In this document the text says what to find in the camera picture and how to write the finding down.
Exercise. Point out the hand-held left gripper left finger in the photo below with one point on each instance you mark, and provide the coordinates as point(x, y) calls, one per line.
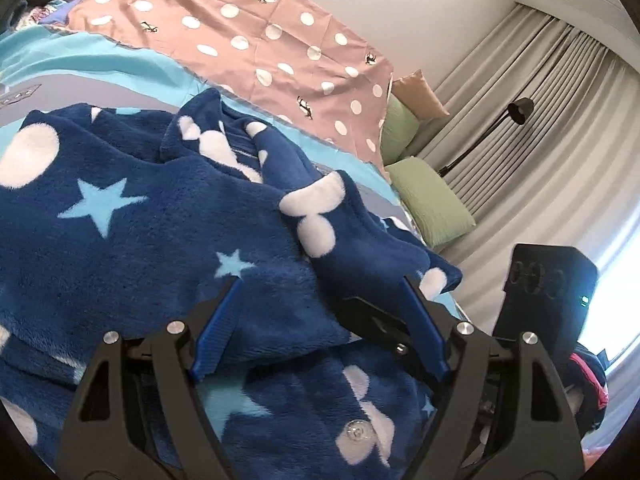
point(217, 330)

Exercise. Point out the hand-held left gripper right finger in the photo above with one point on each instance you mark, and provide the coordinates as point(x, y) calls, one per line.
point(422, 330)

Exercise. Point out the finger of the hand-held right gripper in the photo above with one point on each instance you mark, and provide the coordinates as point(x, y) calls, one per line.
point(375, 320)

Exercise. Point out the blue fleece star-print garment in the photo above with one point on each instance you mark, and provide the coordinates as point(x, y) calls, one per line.
point(150, 235)

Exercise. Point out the green pillow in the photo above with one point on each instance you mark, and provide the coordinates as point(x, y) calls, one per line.
point(397, 130)
point(430, 200)

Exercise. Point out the black floor lamp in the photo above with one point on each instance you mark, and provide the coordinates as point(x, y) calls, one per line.
point(520, 110)

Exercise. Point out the beige pillow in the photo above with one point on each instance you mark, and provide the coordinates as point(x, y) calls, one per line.
point(420, 95)

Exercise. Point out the pink polka dot cloth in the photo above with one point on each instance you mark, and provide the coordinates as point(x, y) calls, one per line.
point(250, 35)

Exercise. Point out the lavender sheet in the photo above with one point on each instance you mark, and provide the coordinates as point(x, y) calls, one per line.
point(75, 2)

